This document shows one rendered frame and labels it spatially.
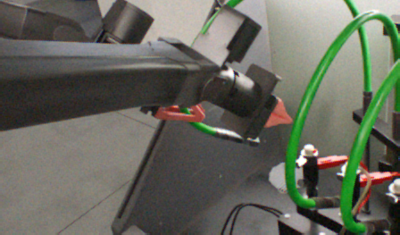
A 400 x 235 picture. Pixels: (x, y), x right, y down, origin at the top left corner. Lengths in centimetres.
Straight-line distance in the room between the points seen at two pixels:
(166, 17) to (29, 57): 332
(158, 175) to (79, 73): 68
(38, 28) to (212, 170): 59
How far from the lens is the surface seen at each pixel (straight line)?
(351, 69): 104
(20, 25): 72
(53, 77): 33
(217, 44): 56
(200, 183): 111
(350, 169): 57
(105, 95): 38
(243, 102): 62
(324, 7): 102
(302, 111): 59
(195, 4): 374
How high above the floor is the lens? 162
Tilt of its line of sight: 29 degrees down
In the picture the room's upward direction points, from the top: 11 degrees counter-clockwise
